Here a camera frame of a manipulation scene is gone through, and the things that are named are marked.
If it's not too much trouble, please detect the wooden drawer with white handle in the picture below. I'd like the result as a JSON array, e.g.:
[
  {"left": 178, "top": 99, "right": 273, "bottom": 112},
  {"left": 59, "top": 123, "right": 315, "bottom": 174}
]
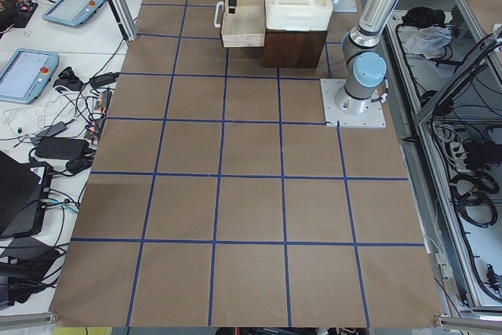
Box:
[{"left": 213, "top": 0, "right": 265, "bottom": 48}]

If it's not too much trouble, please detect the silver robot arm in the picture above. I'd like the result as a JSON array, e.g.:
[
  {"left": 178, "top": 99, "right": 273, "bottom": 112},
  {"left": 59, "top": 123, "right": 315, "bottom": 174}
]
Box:
[{"left": 334, "top": 0, "right": 398, "bottom": 115}]

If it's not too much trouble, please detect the dark wooden drawer cabinet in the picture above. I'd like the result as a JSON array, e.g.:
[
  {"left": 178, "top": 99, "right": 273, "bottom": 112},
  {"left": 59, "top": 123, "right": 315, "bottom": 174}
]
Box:
[{"left": 262, "top": 29, "right": 328, "bottom": 68}]

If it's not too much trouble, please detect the upper blue teach pendant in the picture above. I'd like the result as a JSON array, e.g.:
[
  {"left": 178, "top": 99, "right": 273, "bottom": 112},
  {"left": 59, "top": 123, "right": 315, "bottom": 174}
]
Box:
[{"left": 42, "top": 0, "right": 106, "bottom": 27}]

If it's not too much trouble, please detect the blue teach pendant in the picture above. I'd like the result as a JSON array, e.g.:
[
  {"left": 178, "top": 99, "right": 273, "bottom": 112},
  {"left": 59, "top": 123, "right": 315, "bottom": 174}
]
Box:
[
  {"left": 42, "top": 0, "right": 106, "bottom": 27},
  {"left": 1, "top": 48, "right": 60, "bottom": 104}
]

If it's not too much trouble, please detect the crumpled white cloth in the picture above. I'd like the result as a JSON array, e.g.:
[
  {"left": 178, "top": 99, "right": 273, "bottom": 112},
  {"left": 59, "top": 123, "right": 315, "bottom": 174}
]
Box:
[{"left": 403, "top": 27, "right": 452, "bottom": 59}]

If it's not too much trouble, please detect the lower blue teach pendant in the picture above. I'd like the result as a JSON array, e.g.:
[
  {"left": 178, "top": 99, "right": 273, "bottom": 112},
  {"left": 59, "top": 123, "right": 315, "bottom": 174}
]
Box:
[{"left": 1, "top": 48, "right": 60, "bottom": 104}]

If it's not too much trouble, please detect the black power brick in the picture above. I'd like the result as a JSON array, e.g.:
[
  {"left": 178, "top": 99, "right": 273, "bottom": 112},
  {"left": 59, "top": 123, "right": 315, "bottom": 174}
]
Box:
[{"left": 35, "top": 137, "right": 89, "bottom": 160}]

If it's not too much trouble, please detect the black laptop computer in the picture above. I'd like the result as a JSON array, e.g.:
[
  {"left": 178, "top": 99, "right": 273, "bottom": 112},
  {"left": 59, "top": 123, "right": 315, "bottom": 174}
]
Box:
[{"left": 1, "top": 152, "right": 53, "bottom": 239}]

